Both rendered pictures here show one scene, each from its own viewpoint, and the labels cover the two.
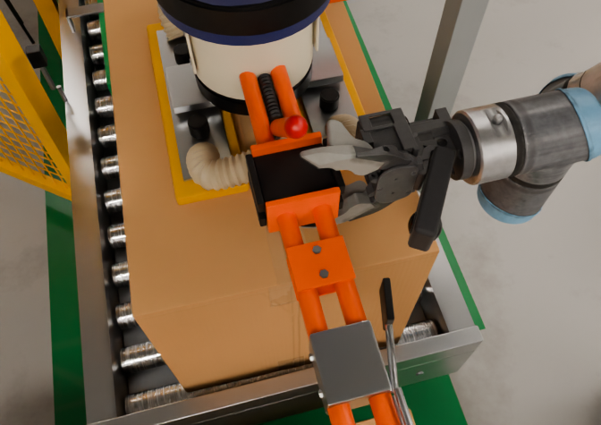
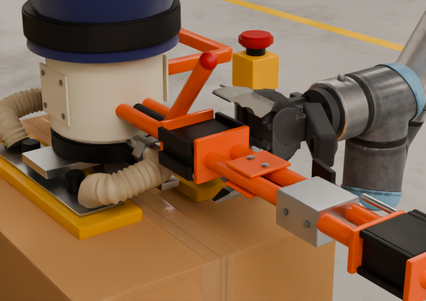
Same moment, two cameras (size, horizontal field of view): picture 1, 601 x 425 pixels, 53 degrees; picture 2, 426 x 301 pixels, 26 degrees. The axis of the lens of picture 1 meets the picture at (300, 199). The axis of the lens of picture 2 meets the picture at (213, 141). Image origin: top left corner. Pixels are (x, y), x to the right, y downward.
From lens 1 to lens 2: 0.78 m
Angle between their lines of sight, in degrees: 40
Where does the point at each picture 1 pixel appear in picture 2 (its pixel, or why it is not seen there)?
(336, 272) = (274, 163)
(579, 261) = not seen: outside the picture
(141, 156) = (21, 222)
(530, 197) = (389, 161)
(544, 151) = (383, 95)
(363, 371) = (331, 194)
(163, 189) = (57, 234)
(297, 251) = (235, 161)
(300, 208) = (221, 146)
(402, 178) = (290, 123)
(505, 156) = (358, 98)
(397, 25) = not seen: hidden behind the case
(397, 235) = not seen: hidden behind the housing
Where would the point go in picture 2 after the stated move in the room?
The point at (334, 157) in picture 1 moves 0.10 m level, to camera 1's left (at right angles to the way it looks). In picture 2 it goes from (239, 90) to (163, 101)
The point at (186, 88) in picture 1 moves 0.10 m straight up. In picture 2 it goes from (51, 159) to (45, 94)
